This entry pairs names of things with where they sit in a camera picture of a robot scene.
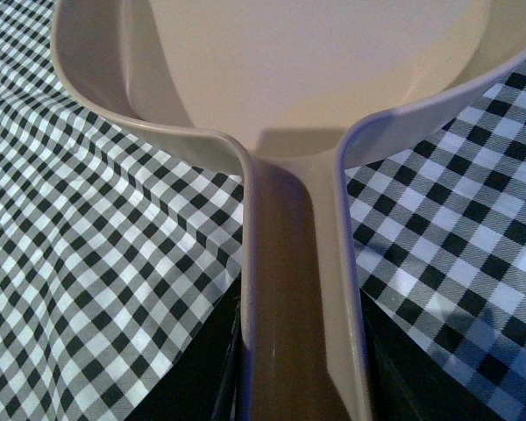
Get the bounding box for black white checkered tablecloth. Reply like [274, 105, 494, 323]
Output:
[0, 1, 526, 420]

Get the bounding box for white plastic dustpan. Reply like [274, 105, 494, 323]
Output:
[51, 1, 526, 420]

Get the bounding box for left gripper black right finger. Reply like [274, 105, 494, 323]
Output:
[360, 292, 501, 420]

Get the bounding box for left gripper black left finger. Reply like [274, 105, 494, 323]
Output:
[127, 279, 241, 420]

